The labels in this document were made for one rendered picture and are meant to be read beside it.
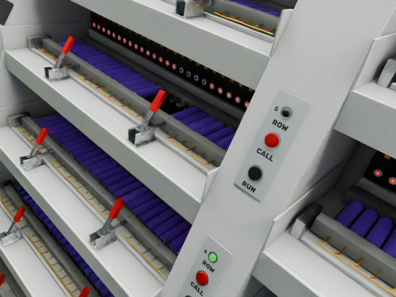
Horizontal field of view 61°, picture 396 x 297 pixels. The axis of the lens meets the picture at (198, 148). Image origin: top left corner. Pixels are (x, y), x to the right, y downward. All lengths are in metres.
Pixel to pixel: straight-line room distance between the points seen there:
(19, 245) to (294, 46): 0.73
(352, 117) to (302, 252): 0.17
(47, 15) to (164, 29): 0.44
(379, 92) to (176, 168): 0.27
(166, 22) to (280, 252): 0.34
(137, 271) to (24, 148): 0.42
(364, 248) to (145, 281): 0.33
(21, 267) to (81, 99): 0.40
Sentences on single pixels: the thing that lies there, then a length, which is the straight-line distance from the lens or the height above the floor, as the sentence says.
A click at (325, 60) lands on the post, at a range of 0.38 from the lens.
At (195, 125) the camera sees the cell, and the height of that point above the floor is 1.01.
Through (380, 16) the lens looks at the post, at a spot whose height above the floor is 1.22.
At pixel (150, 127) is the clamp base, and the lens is 0.53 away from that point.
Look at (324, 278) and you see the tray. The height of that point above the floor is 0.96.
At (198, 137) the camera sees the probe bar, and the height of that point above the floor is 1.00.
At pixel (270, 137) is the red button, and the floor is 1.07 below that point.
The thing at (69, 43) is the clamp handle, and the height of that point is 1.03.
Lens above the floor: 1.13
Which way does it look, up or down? 16 degrees down
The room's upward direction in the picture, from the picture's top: 24 degrees clockwise
